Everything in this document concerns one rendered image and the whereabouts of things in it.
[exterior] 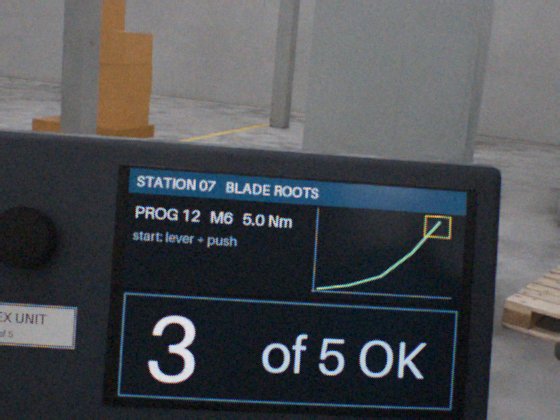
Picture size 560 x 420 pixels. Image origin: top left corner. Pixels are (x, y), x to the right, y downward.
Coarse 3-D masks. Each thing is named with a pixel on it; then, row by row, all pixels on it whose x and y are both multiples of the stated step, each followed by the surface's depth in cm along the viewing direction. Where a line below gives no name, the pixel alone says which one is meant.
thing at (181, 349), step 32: (128, 320) 34; (160, 320) 34; (192, 320) 35; (224, 320) 35; (128, 352) 34; (160, 352) 34; (192, 352) 35; (224, 352) 35; (128, 384) 34; (160, 384) 34; (192, 384) 34; (224, 384) 35
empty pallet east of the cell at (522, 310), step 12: (552, 276) 418; (528, 288) 394; (540, 288) 394; (552, 288) 396; (516, 300) 371; (528, 300) 372; (540, 300) 374; (552, 300) 376; (504, 312) 373; (516, 312) 369; (528, 312) 365; (540, 312) 361; (552, 312) 358; (504, 324) 373; (516, 324) 369; (528, 324) 365; (540, 336) 362; (552, 336) 360
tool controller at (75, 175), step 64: (0, 128) 35; (0, 192) 34; (64, 192) 34; (128, 192) 35; (192, 192) 35; (256, 192) 35; (320, 192) 35; (384, 192) 36; (448, 192) 36; (0, 256) 33; (64, 256) 34; (128, 256) 34; (192, 256) 35; (256, 256) 35; (320, 256) 35; (384, 256) 36; (448, 256) 36; (0, 320) 34; (64, 320) 34; (256, 320) 35; (320, 320) 35; (384, 320) 35; (448, 320) 36; (0, 384) 34; (64, 384) 34; (256, 384) 35; (320, 384) 35; (384, 384) 35; (448, 384) 36
